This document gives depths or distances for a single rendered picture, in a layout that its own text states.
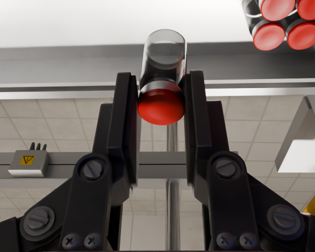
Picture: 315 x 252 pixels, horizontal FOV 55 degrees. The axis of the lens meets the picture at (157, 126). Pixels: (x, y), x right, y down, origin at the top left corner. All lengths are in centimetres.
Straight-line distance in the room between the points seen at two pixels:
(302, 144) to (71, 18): 30
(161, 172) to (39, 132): 101
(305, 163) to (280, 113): 130
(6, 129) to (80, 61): 173
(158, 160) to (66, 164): 35
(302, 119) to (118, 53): 21
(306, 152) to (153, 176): 76
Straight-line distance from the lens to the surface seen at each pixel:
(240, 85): 28
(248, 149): 196
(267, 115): 173
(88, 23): 27
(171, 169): 112
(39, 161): 119
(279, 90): 33
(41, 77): 28
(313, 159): 44
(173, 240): 103
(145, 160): 115
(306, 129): 39
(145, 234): 273
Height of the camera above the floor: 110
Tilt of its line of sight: 40 degrees down
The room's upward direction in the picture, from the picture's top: 178 degrees counter-clockwise
